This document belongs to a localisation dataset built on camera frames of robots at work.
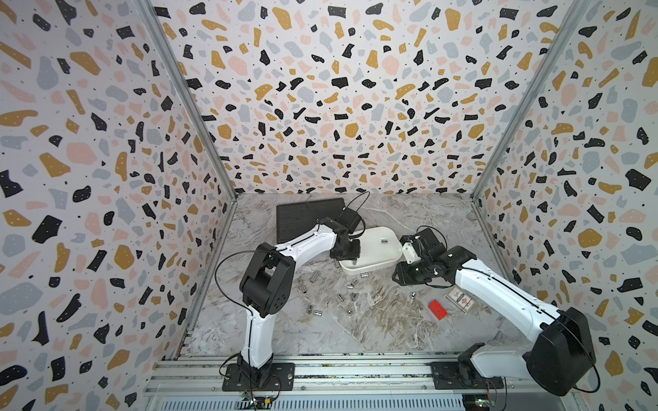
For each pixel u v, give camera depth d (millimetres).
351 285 923
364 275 947
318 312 856
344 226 735
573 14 719
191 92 869
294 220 1051
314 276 947
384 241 1036
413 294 897
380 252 1010
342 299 894
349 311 856
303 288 913
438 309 857
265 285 510
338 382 735
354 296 898
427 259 627
